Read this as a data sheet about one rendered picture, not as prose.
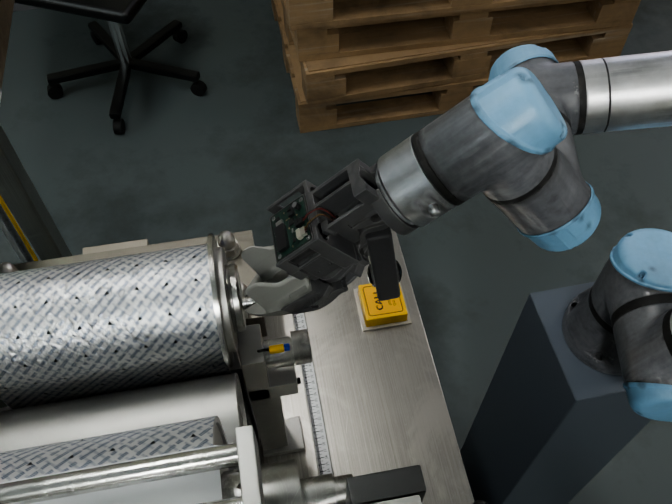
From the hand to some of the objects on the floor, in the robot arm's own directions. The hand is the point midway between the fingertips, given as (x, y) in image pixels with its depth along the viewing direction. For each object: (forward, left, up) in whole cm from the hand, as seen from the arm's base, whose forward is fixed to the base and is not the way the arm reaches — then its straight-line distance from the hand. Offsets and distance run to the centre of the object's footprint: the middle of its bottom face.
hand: (260, 300), depth 73 cm
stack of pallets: (-90, -192, -126) cm, 247 cm away
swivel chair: (+39, -194, -126) cm, 234 cm away
